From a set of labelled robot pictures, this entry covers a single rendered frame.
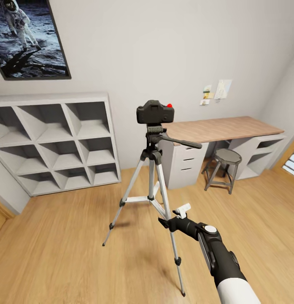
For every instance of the desk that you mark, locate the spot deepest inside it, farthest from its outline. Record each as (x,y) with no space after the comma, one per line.
(255,141)

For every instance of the taboret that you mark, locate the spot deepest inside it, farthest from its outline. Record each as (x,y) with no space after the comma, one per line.
(224,155)

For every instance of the camera tripod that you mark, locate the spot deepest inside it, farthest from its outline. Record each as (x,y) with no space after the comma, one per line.
(154,154)

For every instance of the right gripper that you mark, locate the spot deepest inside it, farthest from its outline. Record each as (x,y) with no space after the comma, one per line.
(175,223)

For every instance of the painting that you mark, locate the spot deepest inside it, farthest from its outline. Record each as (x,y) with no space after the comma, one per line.
(30,45)

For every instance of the bookcase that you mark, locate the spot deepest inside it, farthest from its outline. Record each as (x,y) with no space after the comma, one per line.
(26,170)

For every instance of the digital camera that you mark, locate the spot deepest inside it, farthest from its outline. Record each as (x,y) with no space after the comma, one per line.
(155,112)

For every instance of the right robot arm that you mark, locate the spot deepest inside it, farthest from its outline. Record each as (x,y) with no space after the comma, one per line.
(231,284)

